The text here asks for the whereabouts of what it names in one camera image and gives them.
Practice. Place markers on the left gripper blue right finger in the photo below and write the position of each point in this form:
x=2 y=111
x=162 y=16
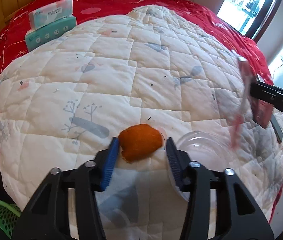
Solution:
x=174 y=163

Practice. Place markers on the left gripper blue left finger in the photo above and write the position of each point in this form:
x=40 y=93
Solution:
x=108 y=160

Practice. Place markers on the red bed duvet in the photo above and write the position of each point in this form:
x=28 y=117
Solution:
x=13 y=45

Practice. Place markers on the white quilted blanket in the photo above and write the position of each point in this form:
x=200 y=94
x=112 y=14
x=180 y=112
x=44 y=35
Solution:
x=64 y=101

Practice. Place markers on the clear plastic lid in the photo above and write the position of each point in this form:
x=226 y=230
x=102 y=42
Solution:
x=209 y=150

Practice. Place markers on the green mesh trash basket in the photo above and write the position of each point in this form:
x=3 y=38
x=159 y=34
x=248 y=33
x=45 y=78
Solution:
x=9 y=214

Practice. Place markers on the white tissue pack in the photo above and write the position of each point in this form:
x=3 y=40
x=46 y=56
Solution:
x=50 y=13

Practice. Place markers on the pink snack packet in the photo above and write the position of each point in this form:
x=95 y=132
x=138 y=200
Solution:
x=262 y=111

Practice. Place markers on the bright window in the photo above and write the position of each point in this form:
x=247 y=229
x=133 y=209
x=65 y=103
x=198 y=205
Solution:
x=245 y=16

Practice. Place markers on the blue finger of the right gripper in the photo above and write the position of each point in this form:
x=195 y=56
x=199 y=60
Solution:
x=267 y=93

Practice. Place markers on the orange peel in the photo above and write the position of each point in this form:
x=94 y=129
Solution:
x=139 y=142

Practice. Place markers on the teal tissue box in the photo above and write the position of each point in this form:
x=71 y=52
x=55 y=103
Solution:
x=36 y=38

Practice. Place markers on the black smartphone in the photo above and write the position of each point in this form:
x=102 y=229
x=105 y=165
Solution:
x=277 y=129

